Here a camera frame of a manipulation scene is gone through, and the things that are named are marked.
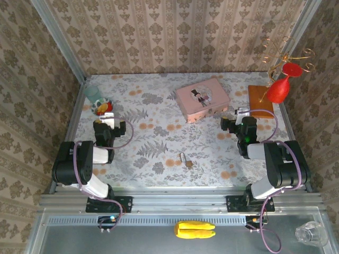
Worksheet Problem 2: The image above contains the pink tin box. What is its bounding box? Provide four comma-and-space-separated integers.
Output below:
175, 77, 231, 124

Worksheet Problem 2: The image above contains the brass padlock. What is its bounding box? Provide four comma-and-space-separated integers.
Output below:
179, 152, 193, 169

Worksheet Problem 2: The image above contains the small colourful patterned bowl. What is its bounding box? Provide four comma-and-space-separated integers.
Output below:
91, 97, 113, 116

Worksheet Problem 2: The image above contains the green glass tumbler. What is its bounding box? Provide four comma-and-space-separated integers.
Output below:
84, 84, 102, 103

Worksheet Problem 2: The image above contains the floral patterned tablecloth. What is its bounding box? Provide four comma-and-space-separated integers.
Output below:
65, 72, 299, 189

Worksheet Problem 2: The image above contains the red wine glass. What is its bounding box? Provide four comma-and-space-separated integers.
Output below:
266, 62, 303, 104

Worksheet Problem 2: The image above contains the small black circuit board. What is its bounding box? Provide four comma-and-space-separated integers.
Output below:
97, 215, 119, 230
245, 215, 268, 229

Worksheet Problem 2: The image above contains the yellow toy banana bunch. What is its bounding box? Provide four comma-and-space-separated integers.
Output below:
174, 221, 217, 240

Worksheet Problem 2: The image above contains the clear drinking glass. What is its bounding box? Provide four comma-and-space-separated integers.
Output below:
295, 221, 329, 248

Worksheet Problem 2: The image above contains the gold wire stand wooden base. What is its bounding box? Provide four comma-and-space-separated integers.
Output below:
248, 35, 316, 119

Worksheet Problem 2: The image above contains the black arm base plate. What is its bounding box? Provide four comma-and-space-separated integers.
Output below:
226, 195, 275, 213
85, 195, 133, 214

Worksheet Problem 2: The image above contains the silver aluminium mounting rail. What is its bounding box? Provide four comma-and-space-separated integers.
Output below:
39, 186, 326, 214

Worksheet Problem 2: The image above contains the silver aluminium frame post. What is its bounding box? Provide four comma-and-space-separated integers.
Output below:
276, 0, 323, 75
30, 0, 87, 83

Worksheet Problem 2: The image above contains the slotted grey cable duct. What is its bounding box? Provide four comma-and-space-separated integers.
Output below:
47, 216, 247, 226

